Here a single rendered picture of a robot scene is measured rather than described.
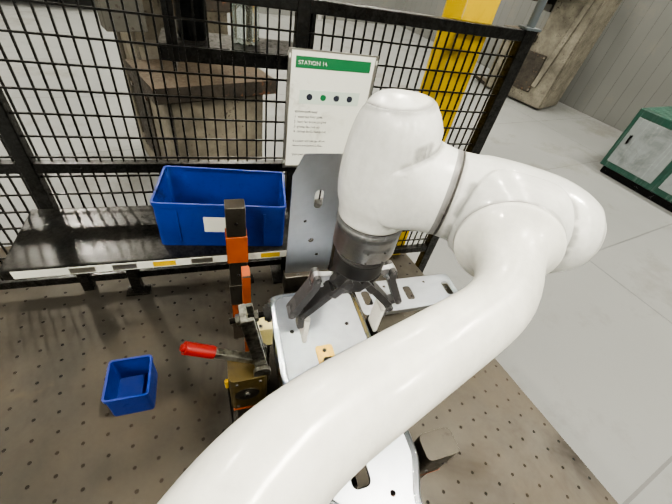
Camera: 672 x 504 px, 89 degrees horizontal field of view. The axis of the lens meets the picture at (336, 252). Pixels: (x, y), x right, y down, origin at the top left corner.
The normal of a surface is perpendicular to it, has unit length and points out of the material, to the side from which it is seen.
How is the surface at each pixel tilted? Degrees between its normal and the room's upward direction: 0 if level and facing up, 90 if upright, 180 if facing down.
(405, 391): 34
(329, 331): 0
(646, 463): 0
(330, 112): 90
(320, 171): 90
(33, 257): 0
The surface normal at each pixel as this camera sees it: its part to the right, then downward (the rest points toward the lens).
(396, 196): -0.22, 0.63
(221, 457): -0.29, -0.88
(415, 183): -0.03, 0.45
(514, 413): 0.15, -0.72
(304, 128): 0.27, 0.69
